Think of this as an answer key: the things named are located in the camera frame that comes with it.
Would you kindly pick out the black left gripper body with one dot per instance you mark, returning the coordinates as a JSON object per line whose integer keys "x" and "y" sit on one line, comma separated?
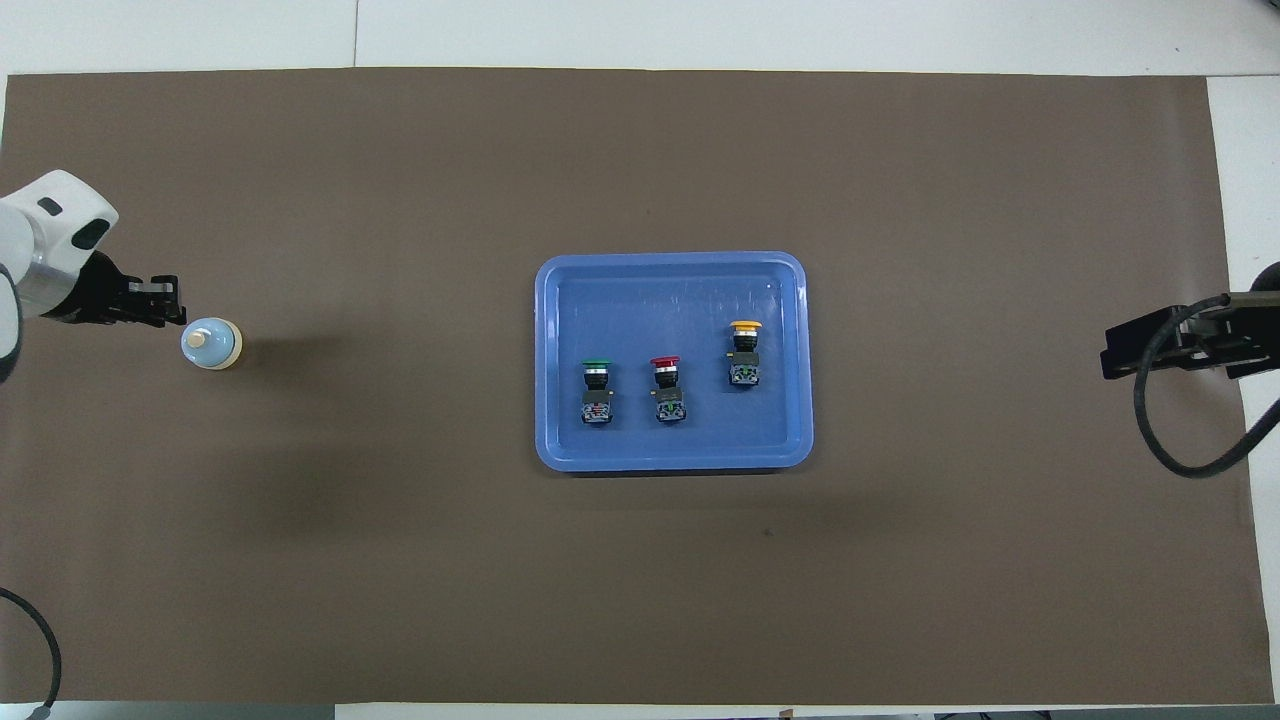
{"x": 95, "y": 295}

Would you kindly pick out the red push button switch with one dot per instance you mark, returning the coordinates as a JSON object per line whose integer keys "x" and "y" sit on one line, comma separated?
{"x": 668, "y": 390}

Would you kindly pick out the blue plastic tray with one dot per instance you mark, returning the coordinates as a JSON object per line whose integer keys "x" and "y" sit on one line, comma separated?
{"x": 640, "y": 300}

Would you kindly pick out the blue service bell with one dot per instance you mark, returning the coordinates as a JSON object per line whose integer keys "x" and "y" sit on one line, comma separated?
{"x": 210, "y": 344}

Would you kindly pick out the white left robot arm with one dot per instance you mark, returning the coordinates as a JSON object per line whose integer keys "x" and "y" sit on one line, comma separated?
{"x": 45, "y": 235}

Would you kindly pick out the brown table mat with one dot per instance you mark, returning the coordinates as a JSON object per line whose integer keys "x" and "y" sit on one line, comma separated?
{"x": 400, "y": 560}

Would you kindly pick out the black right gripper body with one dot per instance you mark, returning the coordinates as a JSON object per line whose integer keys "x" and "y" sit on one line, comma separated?
{"x": 1235, "y": 335}

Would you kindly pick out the yellow push button switch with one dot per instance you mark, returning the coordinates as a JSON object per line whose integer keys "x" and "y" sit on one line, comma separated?
{"x": 745, "y": 355}

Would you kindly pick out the green push button switch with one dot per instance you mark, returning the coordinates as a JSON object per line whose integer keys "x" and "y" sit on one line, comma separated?
{"x": 597, "y": 392}

